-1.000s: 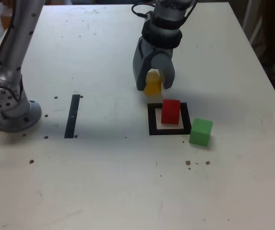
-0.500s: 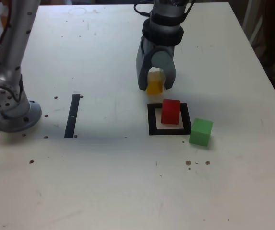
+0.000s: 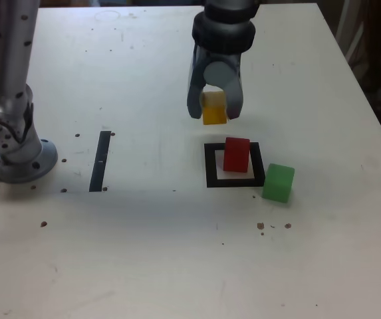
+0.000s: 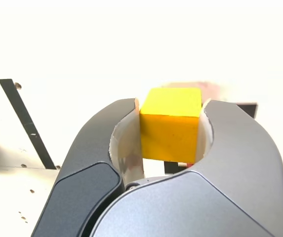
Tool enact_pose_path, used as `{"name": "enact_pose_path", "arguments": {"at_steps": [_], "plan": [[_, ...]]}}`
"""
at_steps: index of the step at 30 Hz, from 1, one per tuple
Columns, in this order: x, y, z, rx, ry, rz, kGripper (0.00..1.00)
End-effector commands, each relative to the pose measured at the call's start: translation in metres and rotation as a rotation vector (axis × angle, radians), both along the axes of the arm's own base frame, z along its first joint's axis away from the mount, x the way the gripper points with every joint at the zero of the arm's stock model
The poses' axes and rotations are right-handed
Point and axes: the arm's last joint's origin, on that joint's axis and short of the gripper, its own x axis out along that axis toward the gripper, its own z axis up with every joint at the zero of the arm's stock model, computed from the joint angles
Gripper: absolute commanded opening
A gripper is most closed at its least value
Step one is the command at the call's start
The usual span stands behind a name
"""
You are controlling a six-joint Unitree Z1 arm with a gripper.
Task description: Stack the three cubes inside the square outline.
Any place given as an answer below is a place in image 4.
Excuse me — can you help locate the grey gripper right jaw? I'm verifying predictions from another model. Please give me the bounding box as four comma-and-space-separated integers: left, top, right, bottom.
89, 98, 283, 237

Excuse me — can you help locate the yellow cube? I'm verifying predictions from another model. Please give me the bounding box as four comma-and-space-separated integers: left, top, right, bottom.
139, 87, 203, 164

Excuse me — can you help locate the black tape square outline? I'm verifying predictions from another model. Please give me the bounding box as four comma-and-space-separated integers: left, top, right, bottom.
164, 102, 258, 175

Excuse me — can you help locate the red cube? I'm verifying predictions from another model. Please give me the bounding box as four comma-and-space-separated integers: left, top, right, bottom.
162, 80, 221, 169

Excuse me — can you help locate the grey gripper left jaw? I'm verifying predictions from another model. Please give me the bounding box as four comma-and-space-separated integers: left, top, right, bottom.
31, 98, 146, 237

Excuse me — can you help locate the black tape strip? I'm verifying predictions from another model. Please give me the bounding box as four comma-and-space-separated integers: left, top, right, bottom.
0, 79, 57, 170

